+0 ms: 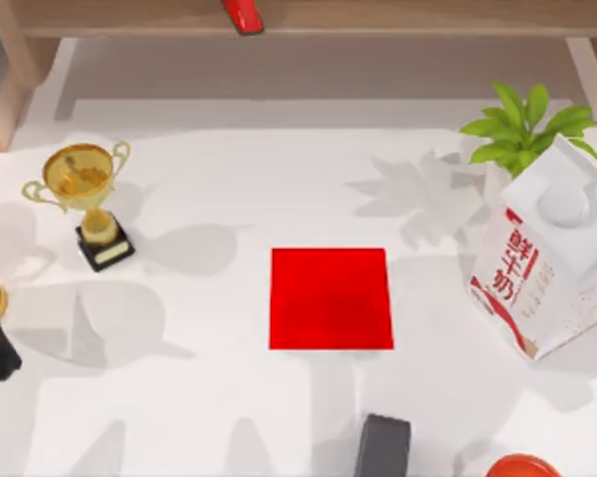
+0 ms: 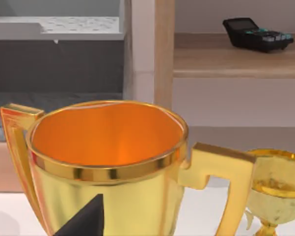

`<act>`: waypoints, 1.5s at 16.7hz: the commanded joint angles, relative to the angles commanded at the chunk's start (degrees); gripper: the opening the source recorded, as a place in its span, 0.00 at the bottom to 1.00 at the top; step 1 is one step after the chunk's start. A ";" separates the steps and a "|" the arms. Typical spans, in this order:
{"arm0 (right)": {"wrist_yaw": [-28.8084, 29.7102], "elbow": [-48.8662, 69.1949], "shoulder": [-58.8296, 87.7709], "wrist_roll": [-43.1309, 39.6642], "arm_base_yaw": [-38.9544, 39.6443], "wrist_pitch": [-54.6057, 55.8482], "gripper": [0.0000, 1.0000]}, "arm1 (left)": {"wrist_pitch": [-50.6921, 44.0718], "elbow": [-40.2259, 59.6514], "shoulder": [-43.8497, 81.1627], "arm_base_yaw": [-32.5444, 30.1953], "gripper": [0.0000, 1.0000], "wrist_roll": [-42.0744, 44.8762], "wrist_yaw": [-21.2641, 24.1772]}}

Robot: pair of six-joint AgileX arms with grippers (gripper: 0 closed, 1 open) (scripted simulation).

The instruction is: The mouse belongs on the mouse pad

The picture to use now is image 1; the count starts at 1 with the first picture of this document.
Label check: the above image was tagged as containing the red stapler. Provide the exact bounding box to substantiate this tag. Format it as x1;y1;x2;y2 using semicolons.
222;0;265;36

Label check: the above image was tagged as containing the orange-red round object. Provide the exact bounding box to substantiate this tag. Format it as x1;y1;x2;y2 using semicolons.
485;453;563;477

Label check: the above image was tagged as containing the white and red milk carton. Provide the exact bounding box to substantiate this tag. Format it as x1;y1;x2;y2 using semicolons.
469;132;597;361

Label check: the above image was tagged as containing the green plant in white pot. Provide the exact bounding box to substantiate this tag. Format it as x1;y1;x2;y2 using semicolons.
458;81;597;208

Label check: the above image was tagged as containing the gold trophy on black base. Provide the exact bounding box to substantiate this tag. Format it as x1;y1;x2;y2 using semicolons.
21;141;136;273

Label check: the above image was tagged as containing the dark grey box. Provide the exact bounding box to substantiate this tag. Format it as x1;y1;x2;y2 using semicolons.
356;412;412;477

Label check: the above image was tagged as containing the wooden shelf unit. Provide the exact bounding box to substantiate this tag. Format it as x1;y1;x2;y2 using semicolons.
0;0;597;153

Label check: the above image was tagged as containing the flat red square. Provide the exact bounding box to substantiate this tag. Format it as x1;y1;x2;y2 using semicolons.
268;247;395;351

